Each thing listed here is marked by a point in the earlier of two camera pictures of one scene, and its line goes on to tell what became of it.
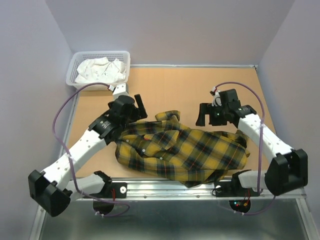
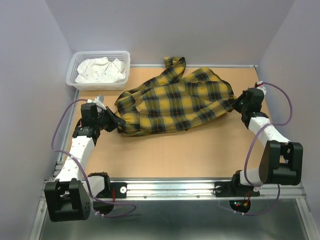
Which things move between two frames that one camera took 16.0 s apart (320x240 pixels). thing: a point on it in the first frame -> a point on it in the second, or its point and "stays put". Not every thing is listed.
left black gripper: [138, 113] -> [118, 121]
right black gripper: [206, 108] -> [235, 104]
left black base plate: [112, 190] stays put
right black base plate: [231, 188] stays put
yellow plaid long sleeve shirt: [166, 147] -> [173, 100]
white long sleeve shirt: [98, 70] stays put
